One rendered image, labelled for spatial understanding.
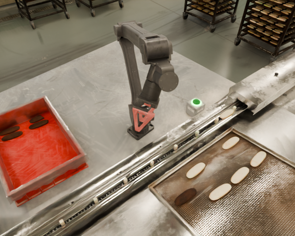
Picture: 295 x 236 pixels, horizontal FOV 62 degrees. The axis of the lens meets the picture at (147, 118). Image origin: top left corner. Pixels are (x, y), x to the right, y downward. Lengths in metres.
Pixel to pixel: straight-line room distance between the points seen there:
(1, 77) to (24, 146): 2.14
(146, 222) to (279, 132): 0.83
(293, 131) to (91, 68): 1.24
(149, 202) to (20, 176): 0.58
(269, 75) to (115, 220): 1.15
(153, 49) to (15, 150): 0.88
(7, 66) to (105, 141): 2.51
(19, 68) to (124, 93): 2.19
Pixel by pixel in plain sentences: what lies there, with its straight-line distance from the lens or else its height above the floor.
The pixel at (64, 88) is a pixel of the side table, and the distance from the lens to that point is 1.58.
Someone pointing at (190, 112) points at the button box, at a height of 0.85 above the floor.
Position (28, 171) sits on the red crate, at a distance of 1.23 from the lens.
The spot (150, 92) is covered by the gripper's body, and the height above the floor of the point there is 1.29.
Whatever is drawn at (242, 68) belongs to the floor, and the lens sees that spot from 3.30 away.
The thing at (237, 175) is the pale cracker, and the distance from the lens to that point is 1.04.
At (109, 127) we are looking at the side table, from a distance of 1.29.
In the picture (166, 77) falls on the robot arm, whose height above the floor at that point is 1.38.
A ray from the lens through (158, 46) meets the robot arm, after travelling 0.72.
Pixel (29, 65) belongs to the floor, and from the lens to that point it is 3.47.
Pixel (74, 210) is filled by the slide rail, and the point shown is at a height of 0.85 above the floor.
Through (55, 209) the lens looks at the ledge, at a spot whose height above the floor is 0.86.
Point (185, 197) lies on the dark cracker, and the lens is 0.96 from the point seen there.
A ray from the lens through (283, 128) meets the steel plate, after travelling 1.45.
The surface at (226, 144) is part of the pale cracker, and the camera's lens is 1.15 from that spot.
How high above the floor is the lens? 1.78
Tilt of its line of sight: 46 degrees down
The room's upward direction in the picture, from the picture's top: straight up
